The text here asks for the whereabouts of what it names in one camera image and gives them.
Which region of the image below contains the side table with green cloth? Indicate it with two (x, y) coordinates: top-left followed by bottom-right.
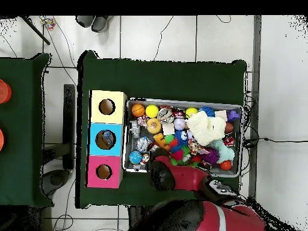
(0, 53), (54, 208)

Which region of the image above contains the crushed clear plastic bottle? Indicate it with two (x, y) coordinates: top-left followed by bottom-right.
(135, 136), (152, 153)
(100, 130), (115, 148)

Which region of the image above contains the plain wooden block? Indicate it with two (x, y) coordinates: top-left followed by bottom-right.
(214, 109), (228, 121)

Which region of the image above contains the blue spiky ball with eyes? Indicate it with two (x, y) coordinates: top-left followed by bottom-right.
(199, 106), (215, 117)

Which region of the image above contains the mint knitted cloth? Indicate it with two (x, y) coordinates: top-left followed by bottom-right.
(209, 138), (235, 164)

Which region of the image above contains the orange toy basketball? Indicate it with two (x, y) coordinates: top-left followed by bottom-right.
(131, 103), (146, 117)

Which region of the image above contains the black cable with plug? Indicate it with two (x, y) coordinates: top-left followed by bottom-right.
(242, 137), (308, 148)

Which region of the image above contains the bag of colourful beads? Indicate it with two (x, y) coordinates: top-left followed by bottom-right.
(39, 16), (57, 31)

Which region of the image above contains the opened silver drink can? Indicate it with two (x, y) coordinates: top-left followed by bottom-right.
(157, 107), (174, 124)

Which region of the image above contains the purple spiky rubber ball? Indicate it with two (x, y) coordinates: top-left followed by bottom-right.
(200, 147), (219, 166)

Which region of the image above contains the shallow wire mesh bin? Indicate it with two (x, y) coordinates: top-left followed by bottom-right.
(122, 97), (244, 178)

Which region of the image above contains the person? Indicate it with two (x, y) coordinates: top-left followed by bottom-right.
(75, 15), (114, 33)

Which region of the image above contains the white baseball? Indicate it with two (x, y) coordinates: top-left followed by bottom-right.
(173, 117), (186, 131)

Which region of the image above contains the cream waffle cloth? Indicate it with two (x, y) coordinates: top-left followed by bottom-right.
(186, 111), (227, 147)

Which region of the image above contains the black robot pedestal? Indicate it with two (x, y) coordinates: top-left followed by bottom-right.
(127, 205), (155, 227)

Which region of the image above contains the black upright panel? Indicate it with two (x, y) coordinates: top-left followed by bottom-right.
(63, 84), (76, 170)

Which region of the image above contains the orange ridged cup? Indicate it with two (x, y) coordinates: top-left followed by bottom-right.
(0, 79), (12, 105)

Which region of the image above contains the black rod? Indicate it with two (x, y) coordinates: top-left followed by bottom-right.
(20, 16), (51, 46)

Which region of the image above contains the wooden box with three holes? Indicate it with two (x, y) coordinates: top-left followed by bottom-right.
(85, 89), (128, 189)

